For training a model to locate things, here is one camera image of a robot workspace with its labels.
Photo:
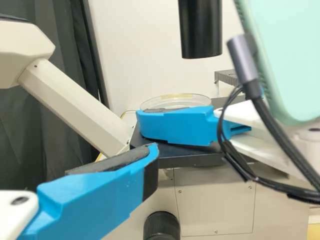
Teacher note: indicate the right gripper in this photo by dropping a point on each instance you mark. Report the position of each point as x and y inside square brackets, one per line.
[260, 150]

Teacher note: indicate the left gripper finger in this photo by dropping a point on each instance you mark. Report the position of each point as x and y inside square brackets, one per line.
[100, 190]

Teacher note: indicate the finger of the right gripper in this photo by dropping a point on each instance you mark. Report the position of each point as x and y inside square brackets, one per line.
[180, 127]

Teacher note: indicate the petri dish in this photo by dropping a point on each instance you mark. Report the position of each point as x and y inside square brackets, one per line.
[175, 100]

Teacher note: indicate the cream microscope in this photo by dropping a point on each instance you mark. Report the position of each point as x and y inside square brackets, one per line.
[75, 100]

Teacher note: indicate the right wrist camera phone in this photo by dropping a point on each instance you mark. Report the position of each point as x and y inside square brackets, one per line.
[287, 50]

